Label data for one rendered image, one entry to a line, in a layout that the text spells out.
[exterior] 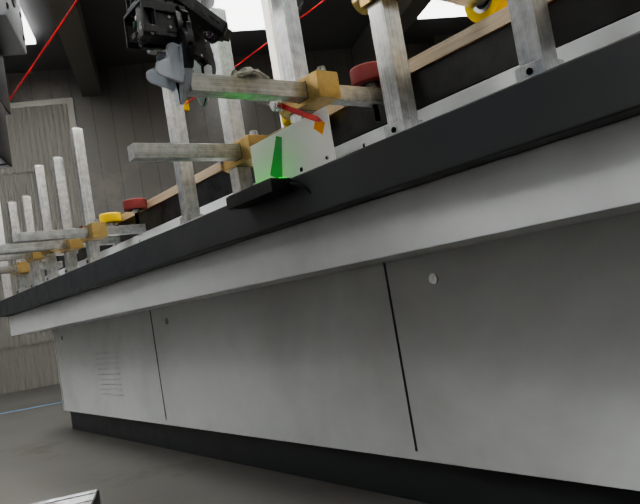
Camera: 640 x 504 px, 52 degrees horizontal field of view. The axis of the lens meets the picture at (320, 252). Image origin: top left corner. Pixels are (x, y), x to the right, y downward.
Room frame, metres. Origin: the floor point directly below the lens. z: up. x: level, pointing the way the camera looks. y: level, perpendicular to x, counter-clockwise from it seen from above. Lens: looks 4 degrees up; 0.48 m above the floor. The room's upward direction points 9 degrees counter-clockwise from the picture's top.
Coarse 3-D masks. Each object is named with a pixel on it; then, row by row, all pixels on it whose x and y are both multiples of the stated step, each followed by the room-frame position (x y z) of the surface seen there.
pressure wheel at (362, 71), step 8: (360, 64) 1.25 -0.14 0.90; (368, 64) 1.25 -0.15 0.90; (376, 64) 1.25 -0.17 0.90; (352, 72) 1.27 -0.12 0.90; (360, 72) 1.25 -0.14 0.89; (368, 72) 1.25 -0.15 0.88; (376, 72) 1.25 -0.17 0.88; (352, 80) 1.28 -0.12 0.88; (360, 80) 1.26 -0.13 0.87; (368, 80) 1.26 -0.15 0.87; (376, 80) 1.27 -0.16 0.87; (376, 112) 1.28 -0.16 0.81; (376, 120) 1.28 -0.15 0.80
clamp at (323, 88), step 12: (312, 72) 1.15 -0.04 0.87; (324, 72) 1.15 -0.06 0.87; (336, 72) 1.17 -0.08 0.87; (312, 84) 1.15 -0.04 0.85; (324, 84) 1.15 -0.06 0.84; (336, 84) 1.16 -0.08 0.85; (312, 96) 1.16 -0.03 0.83; (324, 96) 1.14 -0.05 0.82; (336, 96) 1.16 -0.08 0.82; (300, 108) 1.19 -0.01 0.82; (312, 108) 1.20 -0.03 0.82
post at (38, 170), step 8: (32, 168) 2.61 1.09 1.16; (40, 168) 2.59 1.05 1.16; (40, 176) 2.59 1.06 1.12; (40, 184) 2.59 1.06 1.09; (40, 192) 2.59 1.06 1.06; (40, 200) 2.58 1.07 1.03; (40, 208) 2.58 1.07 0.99; (48, 208) 2.60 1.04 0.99; (40, 216) 2.59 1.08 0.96; (48, 216) 2.60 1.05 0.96; (40, 224) 2.60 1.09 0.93; (48, 224) 2.59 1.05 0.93; (48, 256) 2.58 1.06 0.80; (48, 264) 2.58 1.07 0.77; (56, 264) 2.60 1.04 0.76; (48, 272) 2.59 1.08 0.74; (56, 272) 2.60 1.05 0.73
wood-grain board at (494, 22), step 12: (552, 0) 1.01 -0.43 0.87; (504, 12) 1.08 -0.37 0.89; (480, 24) 1.12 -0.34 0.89; (492, 24) 1.10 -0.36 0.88; (504, 24) 1.08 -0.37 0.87; (456, 36) 1.16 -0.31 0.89; (468, 36) 1.14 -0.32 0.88; (480, 36) 1.12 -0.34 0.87; (432, 48) 1.21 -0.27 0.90; (444, 48) 1.19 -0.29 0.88; (456, 48) 1.16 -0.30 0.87; (408, 60) 1.26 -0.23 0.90; (420, 60) 1.23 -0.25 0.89; (432, 60) 1.21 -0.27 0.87; (336, 108) 1.44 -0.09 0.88; (276, 132) 1.63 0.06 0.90; (216, 168) 1.88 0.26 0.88; (168, 192) 2.15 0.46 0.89; (156, 204) 2.24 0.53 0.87; (132, 216) 2.41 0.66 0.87
